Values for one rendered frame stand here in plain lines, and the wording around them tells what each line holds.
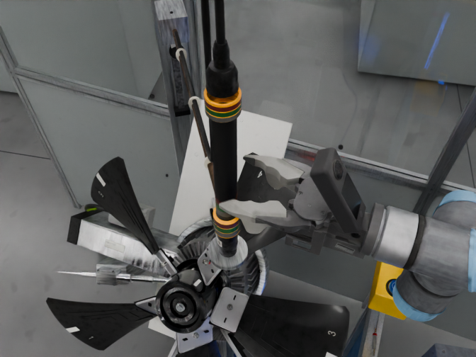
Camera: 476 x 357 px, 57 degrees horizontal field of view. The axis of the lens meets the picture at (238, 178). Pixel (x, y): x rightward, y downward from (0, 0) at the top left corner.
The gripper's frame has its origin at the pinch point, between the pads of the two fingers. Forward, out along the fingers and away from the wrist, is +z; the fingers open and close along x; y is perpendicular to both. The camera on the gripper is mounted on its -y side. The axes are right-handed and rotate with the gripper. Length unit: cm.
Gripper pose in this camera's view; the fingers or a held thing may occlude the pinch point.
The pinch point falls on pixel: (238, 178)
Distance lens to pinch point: 62.2
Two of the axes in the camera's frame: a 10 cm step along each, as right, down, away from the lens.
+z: -9.3, -2.8, 2.3
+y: 0.0, 6.3, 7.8
